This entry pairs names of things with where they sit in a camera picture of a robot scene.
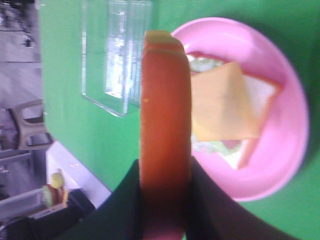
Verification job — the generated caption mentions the beige chair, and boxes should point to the beige chair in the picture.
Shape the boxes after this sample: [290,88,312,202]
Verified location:
[8,99,54,151]

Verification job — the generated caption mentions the green lettuce leaf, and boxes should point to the green lettuce leaf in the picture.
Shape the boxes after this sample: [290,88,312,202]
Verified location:
[187,54,242,157]

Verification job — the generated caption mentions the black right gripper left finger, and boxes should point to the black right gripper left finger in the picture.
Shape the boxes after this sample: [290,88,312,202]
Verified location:
[67,159,143,240]

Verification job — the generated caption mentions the pink plate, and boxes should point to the pink plate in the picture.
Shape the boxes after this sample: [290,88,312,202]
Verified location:
[172,17,309,202]

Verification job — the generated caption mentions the yellow cheese slice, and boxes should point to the yellow cheese slice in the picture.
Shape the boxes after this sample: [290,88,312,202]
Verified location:
[191,61,259,142]

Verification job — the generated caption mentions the green tablecloth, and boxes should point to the green tablecloth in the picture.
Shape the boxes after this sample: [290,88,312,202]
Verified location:
[39,0,320,240]

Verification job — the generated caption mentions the grey base equipment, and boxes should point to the grey base equipment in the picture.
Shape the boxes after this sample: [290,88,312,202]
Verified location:
[0,142,111,240]

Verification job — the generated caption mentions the bread slice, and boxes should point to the bread slice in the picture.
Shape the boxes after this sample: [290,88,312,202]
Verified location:
[186,51,282,170]
[139,30,192,240]

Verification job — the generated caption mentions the toy food stand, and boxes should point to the toy food stand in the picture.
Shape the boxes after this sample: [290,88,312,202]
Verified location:
[41,169,69,208]

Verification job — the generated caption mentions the clear left plastic tray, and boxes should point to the clear left plastic tray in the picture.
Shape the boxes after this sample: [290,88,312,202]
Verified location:
[81,0,153,117]

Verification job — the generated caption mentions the bacon strip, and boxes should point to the bacon strip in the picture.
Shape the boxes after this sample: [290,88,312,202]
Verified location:
[222,140,242,150]

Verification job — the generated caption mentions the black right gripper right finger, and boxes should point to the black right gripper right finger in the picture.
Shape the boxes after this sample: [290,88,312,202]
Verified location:
[185,157,294,240]

